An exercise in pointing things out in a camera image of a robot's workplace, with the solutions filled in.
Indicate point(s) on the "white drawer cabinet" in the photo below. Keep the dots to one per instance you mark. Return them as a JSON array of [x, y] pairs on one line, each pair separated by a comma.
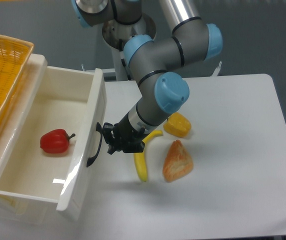
[[13, 140]]

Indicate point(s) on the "yellow toy bell pepper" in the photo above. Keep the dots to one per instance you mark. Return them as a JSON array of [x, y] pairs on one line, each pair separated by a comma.
[[177, 125]]

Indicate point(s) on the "white top drawer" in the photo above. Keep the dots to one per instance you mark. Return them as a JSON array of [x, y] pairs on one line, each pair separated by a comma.
[[48, 167]]

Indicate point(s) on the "yellow woven basket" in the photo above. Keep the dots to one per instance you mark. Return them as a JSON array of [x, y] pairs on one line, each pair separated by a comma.
[[14, 55]]

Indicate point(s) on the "yellow toy banana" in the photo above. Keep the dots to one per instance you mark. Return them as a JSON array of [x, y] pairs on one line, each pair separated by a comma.
[[139, 157]]

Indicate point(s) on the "orange toy bread wedge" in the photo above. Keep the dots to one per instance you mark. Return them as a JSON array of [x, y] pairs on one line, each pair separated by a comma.
[[178, 162]]

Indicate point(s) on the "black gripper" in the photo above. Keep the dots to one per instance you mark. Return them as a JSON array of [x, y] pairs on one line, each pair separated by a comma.
[[128, 139]]

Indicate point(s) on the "red toy bell pepper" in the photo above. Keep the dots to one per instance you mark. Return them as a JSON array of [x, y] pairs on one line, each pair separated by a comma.
[[56, 141]]

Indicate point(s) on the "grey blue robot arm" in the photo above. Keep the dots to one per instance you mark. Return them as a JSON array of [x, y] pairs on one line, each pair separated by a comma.
[[162, 94]]

